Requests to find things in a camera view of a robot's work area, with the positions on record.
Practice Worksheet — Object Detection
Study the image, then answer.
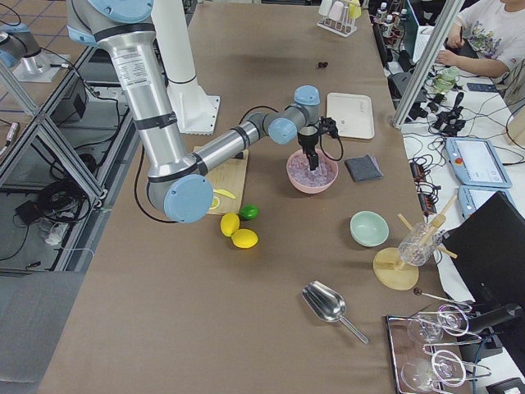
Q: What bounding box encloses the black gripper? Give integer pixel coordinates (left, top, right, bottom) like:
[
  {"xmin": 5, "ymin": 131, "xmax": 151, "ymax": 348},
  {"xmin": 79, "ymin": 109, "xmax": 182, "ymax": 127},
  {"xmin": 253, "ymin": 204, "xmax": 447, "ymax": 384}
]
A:
[{"xmin": 297, "ymin": 126, "xmax": 319, "ymax": 172}]

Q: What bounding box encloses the pink bowl of ice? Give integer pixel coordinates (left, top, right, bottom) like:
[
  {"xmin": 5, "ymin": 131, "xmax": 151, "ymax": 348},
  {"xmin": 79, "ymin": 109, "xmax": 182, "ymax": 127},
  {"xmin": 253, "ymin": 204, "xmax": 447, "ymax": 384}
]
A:
[{"xmin": 285, "ymin": 149, "xmax": 339, "ymax": 194}]

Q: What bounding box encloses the steel ice scoop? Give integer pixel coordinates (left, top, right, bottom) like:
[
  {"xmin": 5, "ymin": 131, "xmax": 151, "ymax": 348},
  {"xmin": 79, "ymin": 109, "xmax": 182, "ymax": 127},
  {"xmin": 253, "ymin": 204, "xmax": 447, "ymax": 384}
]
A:
[{"xmin": 302, "ymin": 281, "xmax": 369, "ymax": 344}]

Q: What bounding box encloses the grey folded cloth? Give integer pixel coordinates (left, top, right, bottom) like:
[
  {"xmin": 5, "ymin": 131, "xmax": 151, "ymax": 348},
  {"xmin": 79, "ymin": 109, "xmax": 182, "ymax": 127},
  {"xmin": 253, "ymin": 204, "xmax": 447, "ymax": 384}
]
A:
[{"xmin": 345, "ymin": 154, "xmax": 383, "ymax": 182}]

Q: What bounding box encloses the cream rabbit tray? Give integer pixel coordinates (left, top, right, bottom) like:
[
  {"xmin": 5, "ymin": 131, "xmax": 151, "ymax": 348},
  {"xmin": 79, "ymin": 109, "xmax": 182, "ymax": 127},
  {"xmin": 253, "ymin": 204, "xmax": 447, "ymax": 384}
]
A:
[{"xmin": 326, "ymin": 93, "xmax": 375, "ymax": 140}]

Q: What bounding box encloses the wooden cutting board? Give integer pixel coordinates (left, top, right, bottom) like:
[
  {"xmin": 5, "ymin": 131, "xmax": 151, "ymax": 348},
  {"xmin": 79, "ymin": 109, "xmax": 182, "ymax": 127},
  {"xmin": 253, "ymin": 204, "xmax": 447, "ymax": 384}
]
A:
[{"xmin": 205, "ymin": 149, "xmax": 249, "ymax": 215}]

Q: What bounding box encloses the green lime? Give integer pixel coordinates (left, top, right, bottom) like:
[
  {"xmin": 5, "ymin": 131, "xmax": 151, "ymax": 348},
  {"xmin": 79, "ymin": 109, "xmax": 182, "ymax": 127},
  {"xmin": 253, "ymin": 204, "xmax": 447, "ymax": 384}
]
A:
[{"xmin": 239, "ymin": 204, "xmax": 260, "ymax": 221}]

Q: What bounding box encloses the light green bowl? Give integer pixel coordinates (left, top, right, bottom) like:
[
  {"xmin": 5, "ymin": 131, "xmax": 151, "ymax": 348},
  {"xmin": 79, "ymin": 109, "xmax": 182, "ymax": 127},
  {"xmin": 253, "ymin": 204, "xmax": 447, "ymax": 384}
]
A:
[{"xmin": 349, "ymin": 211, "xmax": 390, "ymax": 247}]

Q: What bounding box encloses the yellow plastic knife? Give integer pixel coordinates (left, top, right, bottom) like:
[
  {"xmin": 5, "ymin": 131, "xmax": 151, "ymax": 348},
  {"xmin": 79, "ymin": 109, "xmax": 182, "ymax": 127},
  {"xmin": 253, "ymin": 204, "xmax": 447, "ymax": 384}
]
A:
[{"xmin": 213, "ymin": 189, "xmax": 236, "ymax": 199}]

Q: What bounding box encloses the yellow lemon near board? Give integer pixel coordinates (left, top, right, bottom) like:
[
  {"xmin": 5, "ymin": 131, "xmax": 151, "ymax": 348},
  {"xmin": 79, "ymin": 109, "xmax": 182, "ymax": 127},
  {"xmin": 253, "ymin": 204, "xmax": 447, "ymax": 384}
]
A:
[{"xmin": 220, "ymin": 213, "xmax": 240, "ymax": 237}]

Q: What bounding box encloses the lower lemon slice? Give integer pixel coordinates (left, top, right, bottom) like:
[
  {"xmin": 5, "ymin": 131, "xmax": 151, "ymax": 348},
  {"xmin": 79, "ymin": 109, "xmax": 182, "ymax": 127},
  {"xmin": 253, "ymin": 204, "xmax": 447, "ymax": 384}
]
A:
[{"xmin": 209, "ymin": 196, "xmax": 220, "ymax": 210}]

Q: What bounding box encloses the yellow lemon outer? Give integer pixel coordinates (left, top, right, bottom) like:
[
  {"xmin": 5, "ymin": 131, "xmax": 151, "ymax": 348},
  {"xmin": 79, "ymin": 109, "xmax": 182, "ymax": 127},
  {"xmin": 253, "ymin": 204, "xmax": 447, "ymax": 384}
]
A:
[{"xmin": 231, "ymin": 228, "xmax": 258, "ymax": 249}]

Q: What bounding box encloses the white bottle rack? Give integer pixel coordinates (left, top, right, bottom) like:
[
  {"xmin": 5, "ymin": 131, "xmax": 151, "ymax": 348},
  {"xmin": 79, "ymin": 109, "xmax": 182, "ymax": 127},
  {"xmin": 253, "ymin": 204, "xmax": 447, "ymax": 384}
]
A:
[{"xmin": 317, "ymin": 0, "xmax": 362, "ymax": 38}]

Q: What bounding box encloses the clear glass on rack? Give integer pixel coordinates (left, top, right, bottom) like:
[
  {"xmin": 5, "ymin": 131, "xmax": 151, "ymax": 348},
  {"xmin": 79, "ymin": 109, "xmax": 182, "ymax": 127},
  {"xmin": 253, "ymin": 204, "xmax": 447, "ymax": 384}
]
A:
[{"xmin": 399, "ymin": 222, "xmax": 443, "ymax": 267}]

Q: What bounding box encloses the round wooden rack base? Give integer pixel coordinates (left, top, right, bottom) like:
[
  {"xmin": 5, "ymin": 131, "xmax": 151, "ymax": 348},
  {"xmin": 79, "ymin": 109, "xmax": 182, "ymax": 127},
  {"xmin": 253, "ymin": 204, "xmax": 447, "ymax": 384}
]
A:
[{"xmin": 372, "ymin": 247, "xmax": 419, "ymax": 291}]

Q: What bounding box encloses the blue teach pendant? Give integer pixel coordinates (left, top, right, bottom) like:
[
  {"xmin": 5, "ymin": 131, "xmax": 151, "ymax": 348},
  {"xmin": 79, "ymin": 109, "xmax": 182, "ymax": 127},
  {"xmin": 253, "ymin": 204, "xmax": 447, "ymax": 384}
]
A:
[{"xmin": 445, "ymin": 137, "xmax": 513, "ymax": 189}]

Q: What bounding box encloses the black monitor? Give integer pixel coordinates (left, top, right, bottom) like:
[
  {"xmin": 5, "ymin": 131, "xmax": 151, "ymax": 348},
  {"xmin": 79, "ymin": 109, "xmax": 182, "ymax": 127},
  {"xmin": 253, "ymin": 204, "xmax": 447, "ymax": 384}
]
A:
[{"xmin": 441, "ymin": 190, "xmax": 525, "ymax": 313}]

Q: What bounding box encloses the person in white shirt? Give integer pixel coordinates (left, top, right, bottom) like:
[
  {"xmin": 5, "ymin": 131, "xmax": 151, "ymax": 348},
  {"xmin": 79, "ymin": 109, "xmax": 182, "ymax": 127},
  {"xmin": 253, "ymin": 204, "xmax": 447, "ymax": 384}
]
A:
[{"xmin": 436, "ymin": 0, "xmax": 524, "ymax": 79}]

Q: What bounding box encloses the wine glass tray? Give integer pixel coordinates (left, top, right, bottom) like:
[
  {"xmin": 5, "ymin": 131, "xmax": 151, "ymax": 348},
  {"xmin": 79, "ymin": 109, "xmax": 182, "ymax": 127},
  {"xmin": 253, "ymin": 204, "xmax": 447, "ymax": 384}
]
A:
[{"xmin": 385, "ymin": 302, "xmax": 491, "ymax": 393}]

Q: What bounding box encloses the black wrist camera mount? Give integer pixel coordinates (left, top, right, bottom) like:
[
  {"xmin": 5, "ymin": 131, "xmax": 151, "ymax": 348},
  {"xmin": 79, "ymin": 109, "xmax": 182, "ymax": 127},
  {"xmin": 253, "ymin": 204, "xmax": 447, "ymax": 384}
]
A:
[{"xmin": 318, "ymin": 117, "xmax": 339, "ymax": 139}]

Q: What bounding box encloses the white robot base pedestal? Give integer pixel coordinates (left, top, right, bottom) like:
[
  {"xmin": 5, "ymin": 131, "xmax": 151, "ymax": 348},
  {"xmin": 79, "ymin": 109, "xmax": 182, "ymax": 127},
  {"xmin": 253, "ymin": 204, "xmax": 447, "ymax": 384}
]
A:
[{"xmin": 151, "ymin": 0, "xmax": 221, "ymax": 135}]

